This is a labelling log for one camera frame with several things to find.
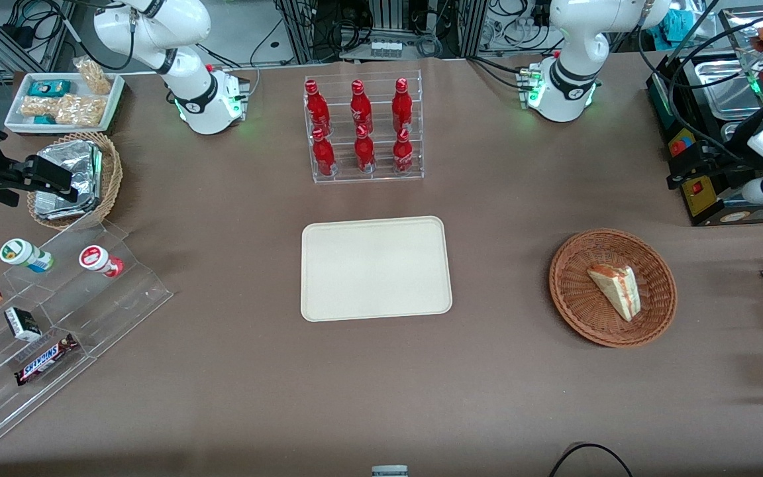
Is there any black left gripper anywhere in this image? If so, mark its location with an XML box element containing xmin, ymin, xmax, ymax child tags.
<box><xmin>668</xmin><ymin>105</ymin><xmax>763</xmax><ymax>191</ymax></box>

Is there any triangular sandwich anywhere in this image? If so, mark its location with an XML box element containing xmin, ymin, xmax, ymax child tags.
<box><xmin>587</xmin><ymin>264</ymin><xmax>642</xmax><ymax>323</ymax></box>

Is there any tan wicker basket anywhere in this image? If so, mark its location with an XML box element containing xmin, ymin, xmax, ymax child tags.
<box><xmin>27</xmin><ymin>131</ymin><xmax>124</xmax><ymax>231</ymax></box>

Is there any white rectangular snack tray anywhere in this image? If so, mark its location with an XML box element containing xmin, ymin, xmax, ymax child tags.
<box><xmin>4</xmin><ymin>72</ymin><xmax>125</xmax><ymax>135</ymax></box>

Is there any brown round wicker basket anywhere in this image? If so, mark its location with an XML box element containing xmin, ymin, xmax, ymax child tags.
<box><xmin>548</xmin><ymin>229</ymin><xmax>678</xmax><ymax>348</ymax></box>

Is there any cream plastic tray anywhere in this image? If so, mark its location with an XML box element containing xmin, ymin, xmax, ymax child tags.
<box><xmin>300</xmin><ymin>216</ymin><xmax>454</xmax><ymax>323</ymax></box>

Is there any red emergency stop button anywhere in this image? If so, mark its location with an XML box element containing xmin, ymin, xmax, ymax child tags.
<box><xmin>670</xmin><ymin>129</ymin><xmax>697</xmax><ymax>157</ymax></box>

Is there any foil wrapped food package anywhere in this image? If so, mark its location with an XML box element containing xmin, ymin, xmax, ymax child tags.
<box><xmin>34</xmin><ymin>139</ymin><xmax>104</xmax><ymax>221</ymax></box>

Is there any black food warmer appliance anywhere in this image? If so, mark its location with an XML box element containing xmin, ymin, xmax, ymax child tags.
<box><xmin>646</xmin><ymin>7</ymin><xmax>763</xmax><ymax>227</ymax></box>

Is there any green lid yogurt cup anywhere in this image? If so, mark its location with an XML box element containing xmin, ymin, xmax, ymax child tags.
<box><xmin>0</xmin><ymin>238</ymin><xmax>54</xmax><ymax>274</ymax></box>

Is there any clear bag of snacks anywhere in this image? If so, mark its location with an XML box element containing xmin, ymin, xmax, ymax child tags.
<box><xmin>74</xmin><ymin>56</ymin><xmax>113</xmax><ymax>95</ymax></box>
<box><xmin>21</xmin><ymin>96</ymin><xmax>59</xmax><ymax>119</ymax></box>
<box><xmin>56</xmin><ymin>93</ymin><xmax>107</xmax><ymax>128</ymax></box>

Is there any red lid yogurt cup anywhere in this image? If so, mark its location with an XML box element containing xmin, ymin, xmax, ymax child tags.
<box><xmin>79</xmin><ymin>245</ymin><xmax>125</xmax><ymax>278</ymax></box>

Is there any teal snack box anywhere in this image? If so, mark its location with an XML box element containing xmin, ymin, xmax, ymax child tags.
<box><xmin>28</xmin><ymin>79</ymin><xmax>72</xmax><ymax>97</ymax></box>

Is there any clear acrylic stepped stand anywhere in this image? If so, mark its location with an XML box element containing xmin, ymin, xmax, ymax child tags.
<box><xmin>0</xmin><ymin>212</ymin><xmax>174</xmax><ymax>451</ymax></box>

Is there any teal bag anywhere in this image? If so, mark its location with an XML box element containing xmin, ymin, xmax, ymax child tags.
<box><xmin>663</xmin><ymin>10</ymin><xmax>700</xmax><ymax>40</ymax></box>

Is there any small black white box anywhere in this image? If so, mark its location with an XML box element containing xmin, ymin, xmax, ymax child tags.
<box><xmin>4</xmin><ymin>307</ymin><xmax>43</xmax><ymax>343</ymax></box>

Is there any Snickers chocolate bar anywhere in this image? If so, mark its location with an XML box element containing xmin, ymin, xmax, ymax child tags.
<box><xmin>14</xmin><ymin>333</ymin><xmax>79</xmax><ymax>387</ymax></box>

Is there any red cola bottle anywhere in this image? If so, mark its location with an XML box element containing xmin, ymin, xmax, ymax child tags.
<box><xmin>393</xmin><ymin>128</ymin><xmax>415</xmax><ymax>175</ymax></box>
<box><xmin>391</xmin><ymin>78</ymin><xmax>414</xmax><ymax>130</ymax></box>
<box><xmin>305</xmin><ymin>79</ymin><xmax>331</xmax><ymax>133</ymax></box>
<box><xmin>354</xmin><ymin>125</ymin><xmax>376</xmax><ymax>174</ymax></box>
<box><xmin>350</xmin><ymin>79</ymin><xmax>372</xmax><ymax>130</ymax></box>
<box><xmin>312</xmin><ymin>127</ymin><xmax>337</xmax><ymax>177</ymax></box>

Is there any clear acrylic bottle rack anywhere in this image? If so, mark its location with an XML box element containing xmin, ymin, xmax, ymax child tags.
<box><xmin>303</xmin><ymin>70</ymin><xmax>425</xmax><ymax>185</ymax></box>

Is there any black looped cable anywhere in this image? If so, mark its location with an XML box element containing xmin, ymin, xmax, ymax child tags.
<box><xmin>549</xmin><ymin>443</ymin><xmax>633</xmax><ymax>477</ymax></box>

